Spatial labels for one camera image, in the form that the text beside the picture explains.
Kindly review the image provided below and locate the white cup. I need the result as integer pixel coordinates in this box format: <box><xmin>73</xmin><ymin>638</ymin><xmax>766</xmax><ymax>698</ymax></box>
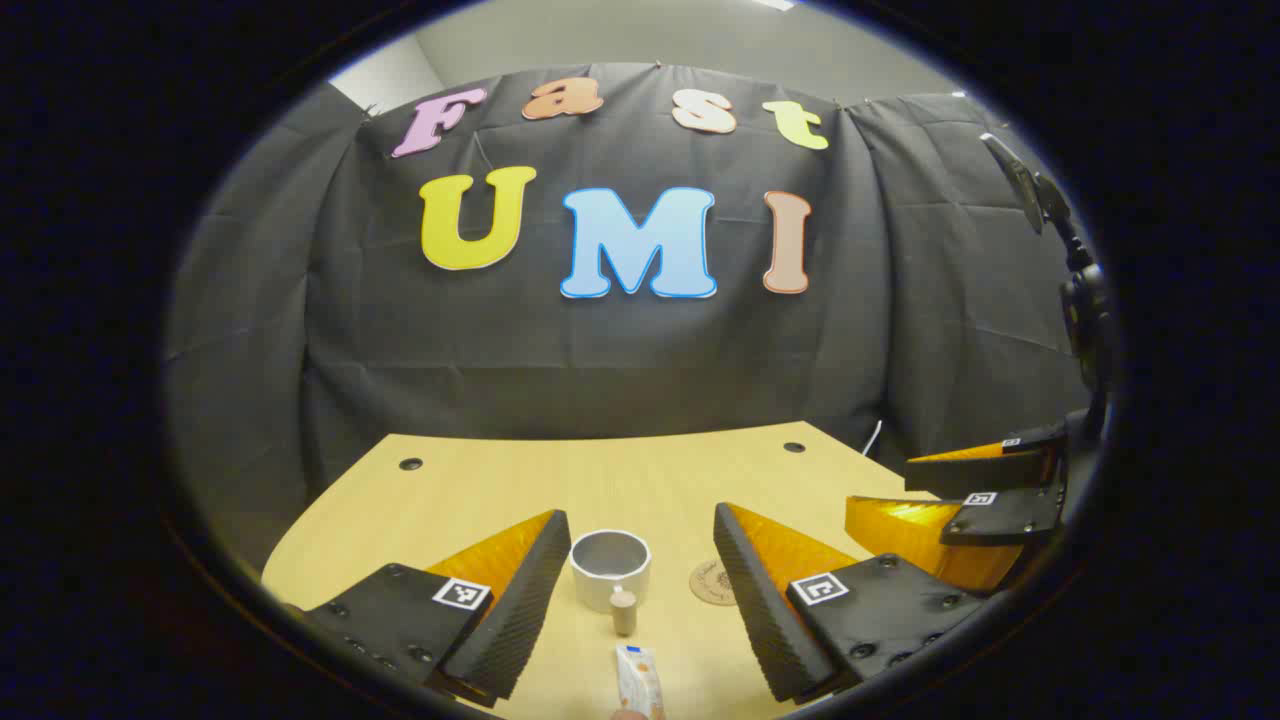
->
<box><xmin>570</xmin><ymin>529</ymin><xmax>653</xmax><ymax>638</ymax></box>

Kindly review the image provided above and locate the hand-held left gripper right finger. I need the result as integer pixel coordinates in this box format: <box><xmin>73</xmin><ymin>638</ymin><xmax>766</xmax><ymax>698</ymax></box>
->
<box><xmin>713</xmin><ymin>502</ymin><xmax>989</xmax><ymax>705</ymax></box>

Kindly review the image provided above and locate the light wooden desktop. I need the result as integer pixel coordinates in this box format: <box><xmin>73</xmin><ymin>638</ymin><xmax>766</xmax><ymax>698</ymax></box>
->
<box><xmin>262</xmin><ymin>421</ymin><xmax>1001</xmax><ymax>720</ymax></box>

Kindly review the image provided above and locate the black backdrop cloth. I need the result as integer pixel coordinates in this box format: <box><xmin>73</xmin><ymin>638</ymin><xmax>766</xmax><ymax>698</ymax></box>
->
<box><xmin>165</xmin><ymin>62</ymin><xmax>1096</xmax><ymax>573</ymax></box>

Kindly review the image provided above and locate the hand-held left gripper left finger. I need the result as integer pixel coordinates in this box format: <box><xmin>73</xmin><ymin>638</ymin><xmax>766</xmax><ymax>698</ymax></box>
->
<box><xmin>300</xmin><ymin>509</ymin><xmax>573</xmax><ymax>709</ymax></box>

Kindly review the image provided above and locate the white toothpaste tube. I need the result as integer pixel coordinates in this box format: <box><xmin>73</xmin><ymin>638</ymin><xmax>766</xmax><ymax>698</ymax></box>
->
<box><xmin>615</xmin><ymin>645</ymin><xmax>666</xmax><ymax>720</ymax></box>

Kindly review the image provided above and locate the round wooden coaster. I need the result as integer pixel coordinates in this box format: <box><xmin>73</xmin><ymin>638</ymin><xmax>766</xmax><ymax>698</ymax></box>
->
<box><xmin>689</xmin><ymin>559</ymin><xmax>739</xmax><ymax>607</ymax></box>

